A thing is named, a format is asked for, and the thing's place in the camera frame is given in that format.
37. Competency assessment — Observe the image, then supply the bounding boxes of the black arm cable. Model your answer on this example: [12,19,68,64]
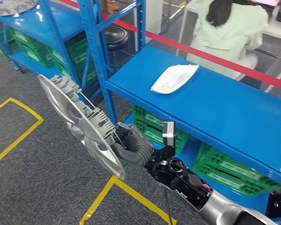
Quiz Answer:
[164,189,174,225]

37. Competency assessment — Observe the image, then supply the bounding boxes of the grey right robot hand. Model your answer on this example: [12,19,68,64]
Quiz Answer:
[111,122,152,159]

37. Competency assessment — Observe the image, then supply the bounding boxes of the silver wheel cover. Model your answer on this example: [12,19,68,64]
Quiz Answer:
[38,74,127,181]
[0,0,38,17]

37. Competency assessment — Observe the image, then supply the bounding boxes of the yellow floor tape square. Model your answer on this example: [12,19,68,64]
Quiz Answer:
[79,175,177,225]

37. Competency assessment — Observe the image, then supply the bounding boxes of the green plastic crate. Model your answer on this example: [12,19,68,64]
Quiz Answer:
[48,31,99,90]
[8,26,54,69]
[133,122,190,155]
[197,142,281,188]
[131,104,190,143]
[0,18,19,60]
[191,160,272,197]

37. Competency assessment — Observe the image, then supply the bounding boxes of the white plastic shell part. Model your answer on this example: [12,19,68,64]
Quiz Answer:
[151,64,200,95]

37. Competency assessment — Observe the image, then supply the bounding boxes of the red barrier belt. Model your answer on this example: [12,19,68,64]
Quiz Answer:
[59,0,281,93]

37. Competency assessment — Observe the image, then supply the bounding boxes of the blue metal shelf rack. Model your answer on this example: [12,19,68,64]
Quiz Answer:
[78,0,281,225]
[0,0,84,90]

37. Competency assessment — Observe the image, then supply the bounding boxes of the black round stool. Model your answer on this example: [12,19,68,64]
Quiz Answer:
[105,26,130,72]

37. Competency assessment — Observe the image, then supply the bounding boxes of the person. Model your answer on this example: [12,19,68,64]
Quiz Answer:
[186,0,269,82]

